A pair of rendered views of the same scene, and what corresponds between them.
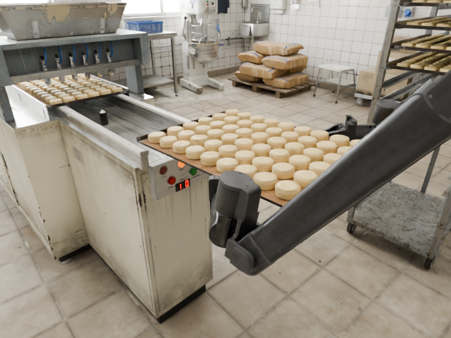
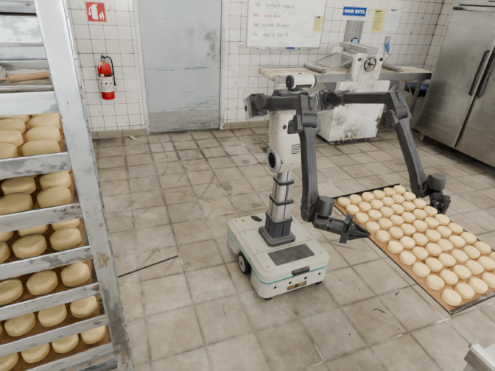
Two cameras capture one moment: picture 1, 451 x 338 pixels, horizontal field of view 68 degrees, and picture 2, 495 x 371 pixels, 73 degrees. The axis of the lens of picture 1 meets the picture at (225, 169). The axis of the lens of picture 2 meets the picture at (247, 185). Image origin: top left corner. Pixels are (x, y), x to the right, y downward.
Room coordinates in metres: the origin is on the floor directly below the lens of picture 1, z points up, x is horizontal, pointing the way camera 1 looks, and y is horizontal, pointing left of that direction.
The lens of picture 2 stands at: (1.99, -0.39, 1.73)
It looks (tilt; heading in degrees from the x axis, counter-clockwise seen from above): 30 degrees down; 199
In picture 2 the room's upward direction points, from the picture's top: 4 degrees clockwise
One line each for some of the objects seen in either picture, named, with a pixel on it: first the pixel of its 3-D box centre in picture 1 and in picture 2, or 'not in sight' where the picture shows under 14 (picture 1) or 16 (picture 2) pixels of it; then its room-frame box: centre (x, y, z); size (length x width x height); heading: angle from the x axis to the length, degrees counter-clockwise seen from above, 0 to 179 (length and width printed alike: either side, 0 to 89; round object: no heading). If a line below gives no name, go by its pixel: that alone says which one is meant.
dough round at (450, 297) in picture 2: (232, 113); (451, 297); (1.11, -0.02, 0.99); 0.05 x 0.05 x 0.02
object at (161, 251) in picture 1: (138, 204); not in sight; (1.35, 0.42, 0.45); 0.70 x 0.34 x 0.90; 44
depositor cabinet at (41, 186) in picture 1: (63, 149); not in sight; (2.06, 1.10, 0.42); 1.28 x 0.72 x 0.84; 44
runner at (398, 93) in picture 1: (403, 91); not in sight; (1.85, -1.00, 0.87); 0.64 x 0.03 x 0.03; 136
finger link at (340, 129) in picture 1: (332, 137); (356, 233); (0.90, -0.31, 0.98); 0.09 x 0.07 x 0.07; 90
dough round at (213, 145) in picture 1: (213, 145); (456, 241); (0.81, 0.03, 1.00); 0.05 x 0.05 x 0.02
